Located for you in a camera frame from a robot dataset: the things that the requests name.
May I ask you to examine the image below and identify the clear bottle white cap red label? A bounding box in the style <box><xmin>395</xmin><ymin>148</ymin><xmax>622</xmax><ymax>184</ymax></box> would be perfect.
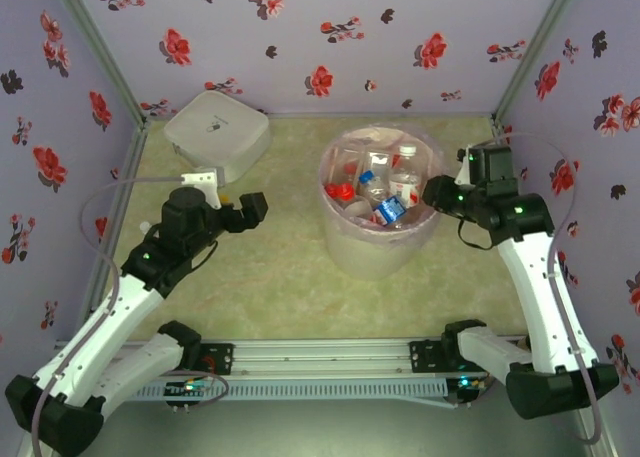
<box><xmin>389</xmin><ymin>144</ymin><xmax>424</xmax><ymax>209</ymax></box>

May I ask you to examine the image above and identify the clear bottle blue cap blue label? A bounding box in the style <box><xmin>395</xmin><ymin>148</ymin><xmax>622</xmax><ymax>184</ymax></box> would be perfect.
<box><xmin>358</xmin><ymin>170</ymin><xmax>409</xmax><ymax>227</ymax></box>

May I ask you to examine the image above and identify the crushed clear plastic bottle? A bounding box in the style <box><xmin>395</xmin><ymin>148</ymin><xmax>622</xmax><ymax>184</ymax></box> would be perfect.
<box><xmin>367</xmin><ymin>149</ymin><xmax>396</xmax><ymax>176</ymax></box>

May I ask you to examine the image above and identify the white plastic bin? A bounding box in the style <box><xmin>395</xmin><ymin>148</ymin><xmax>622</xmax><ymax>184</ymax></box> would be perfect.
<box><xmin>318</xmin><ymin>124</ymin><xmax>446</xmax><ymax>281</ymax></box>

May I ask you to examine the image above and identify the white plastic storage box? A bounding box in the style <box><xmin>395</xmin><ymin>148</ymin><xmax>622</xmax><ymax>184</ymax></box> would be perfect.
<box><xmin>163</xmin><ymin>90</ymin><xmax>274</xmax><ymax>184</ymax></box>

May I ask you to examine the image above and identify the left circuit board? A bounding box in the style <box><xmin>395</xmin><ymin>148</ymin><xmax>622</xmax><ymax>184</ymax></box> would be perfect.
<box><xmin>163</xmin><ymin>380</ymin><xmax>212</xmax><ymax>406</ymax></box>

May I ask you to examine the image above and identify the circuit board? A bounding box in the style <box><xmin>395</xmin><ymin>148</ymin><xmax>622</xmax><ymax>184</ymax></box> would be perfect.
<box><xmin>455</xmin><ymin>375</ymin><xmax>489</xmax><ymax>406</ymax></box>
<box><xmin>163</xmin><ymin>380</ymin><xmax>212</xmax><ymax>406</ymax></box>

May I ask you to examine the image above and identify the right circuit board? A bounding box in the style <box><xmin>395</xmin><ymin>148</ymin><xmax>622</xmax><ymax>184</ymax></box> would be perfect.
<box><xmin>455</xmin><ymin>375</ymin><xmax>489</xmax><ymax>406</ymax></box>

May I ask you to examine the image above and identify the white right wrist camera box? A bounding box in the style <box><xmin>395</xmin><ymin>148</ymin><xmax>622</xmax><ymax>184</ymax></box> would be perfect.
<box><xmin>454</xmin><ymin>145</ymin><xmax>475</xmax><ymax>186</ymax></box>

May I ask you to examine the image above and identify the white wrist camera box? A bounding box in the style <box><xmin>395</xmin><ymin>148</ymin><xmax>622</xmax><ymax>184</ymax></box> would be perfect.
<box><xmin>454</xmin><ymin>145</ymin><xmax>475</xmax><ymax>186</ymax></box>
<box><xmin>179</xmin><ymin>168</ymin><xmax>222</xmax><ymax>209</ymax></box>

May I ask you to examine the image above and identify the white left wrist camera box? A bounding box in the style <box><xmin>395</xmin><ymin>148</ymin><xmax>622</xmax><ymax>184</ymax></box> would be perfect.
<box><xmin>179</xmin><ymin>168</ymin><xmax>222</xmax><ymax>209</ymax></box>

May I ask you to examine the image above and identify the grey left arm cable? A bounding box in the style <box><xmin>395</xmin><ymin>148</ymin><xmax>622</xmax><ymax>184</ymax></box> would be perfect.
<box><xmin>29</xmin><ymin>175</ymin><xmax>231</xmax><ymax>453</ymax></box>

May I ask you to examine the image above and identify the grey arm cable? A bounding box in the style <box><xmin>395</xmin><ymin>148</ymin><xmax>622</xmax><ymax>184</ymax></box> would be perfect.
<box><xmin>29</xmin><ymin>175</ymin><xmax>231</xmax><ymax>453</ymax></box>
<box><xmin>457</xmin><ymin>131</ymin><xmax>601</xmax><ymax>446</ymax></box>

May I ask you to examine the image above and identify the grey right arm cable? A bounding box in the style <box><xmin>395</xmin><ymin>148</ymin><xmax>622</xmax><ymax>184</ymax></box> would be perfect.
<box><xmin>457</xmin><ymin>131</ymin><xmax>601</xmax><ymax>446</ymax></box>

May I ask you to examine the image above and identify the back aluminium frame rail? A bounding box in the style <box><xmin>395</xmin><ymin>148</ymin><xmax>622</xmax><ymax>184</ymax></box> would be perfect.
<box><xmin>144</xmin><ymin>110</ymin><xmax>496</xmax><ymax>122</ymax></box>

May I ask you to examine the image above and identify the aluminium frame rail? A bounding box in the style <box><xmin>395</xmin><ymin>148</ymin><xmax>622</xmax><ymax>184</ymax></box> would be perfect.
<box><xmin>52</xmin><ymin>337</ymin><xmax>531</xmax><ymax>378</ymax></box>
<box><xmin>144</xmin><ymin>110</ymin><xmax>496</xmax><ymax>122</ymax></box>

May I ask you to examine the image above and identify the left aluminium side rail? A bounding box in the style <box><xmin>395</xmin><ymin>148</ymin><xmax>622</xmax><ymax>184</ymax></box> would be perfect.
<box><xmin>82</xmin><ymin>119</ymin><xmax>150</xmax><ymax>318</ymax></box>

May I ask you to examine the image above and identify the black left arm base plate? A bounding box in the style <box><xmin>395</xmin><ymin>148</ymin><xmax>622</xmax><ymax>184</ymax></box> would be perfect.
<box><xmin>197</xmin><ymin>342</ymin><xmax>235</xmax><ymax>377</ymax></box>

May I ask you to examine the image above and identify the front aluminium frame rail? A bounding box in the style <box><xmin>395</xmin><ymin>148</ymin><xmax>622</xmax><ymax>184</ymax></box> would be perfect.
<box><xmin>52</xmin><ymin>337</ymin><xmax>531</xmax><ymax>378</ymax></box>

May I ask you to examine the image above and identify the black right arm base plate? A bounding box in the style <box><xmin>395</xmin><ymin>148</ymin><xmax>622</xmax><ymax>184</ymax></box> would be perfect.
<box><xmin>408</xmin><ymin>340</ymin><xmax>464</xmax><ymax>374</ymax></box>

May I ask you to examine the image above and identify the right aluminium frame post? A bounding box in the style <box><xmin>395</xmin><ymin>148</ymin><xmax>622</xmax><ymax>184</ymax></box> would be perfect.
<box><xmin>492</xmin><ymin>0</ymin><xmax>585</xmax><ymax>121</ymax></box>

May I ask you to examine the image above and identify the aluminium frame post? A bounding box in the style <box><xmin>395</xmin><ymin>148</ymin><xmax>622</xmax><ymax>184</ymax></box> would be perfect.
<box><xmin>492</xmin><ymin>0</ymin><xmax>585</xmax><ymax>121</ymax></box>
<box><xmin>47</xmin><ymin>0</ymin><xmax>149</xmax><ymax>123</ymax></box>

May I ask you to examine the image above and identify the white slotted cable duct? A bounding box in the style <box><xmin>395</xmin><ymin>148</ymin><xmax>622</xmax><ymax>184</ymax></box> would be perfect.
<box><xmin>134</xmin><ymin>380</ymin><xmax>449</xmax><ymax>403</ymax></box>

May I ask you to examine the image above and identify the left aluminium frame post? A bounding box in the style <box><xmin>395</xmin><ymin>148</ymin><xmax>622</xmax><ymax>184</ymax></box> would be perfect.
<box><xmin>47</xmin><ymin>0</ymin><xmax>149</xmax><ymax>123</ymax></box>

